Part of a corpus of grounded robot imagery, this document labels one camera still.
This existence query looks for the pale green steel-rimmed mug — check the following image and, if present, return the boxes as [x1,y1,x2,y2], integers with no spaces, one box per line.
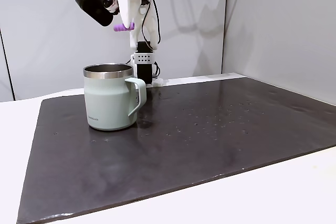
[83,63,147,132]

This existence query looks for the black oval camera box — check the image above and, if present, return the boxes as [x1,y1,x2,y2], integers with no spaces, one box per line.
[74,0,114,28]

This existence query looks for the purple pen grip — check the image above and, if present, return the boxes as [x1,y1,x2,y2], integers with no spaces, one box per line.
[113,22,135,33]

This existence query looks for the black motor cable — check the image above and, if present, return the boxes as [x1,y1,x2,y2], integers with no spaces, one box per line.
[140,0,161,51]

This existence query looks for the black table mat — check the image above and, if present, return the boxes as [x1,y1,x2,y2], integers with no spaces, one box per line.
[16,77,336,224]

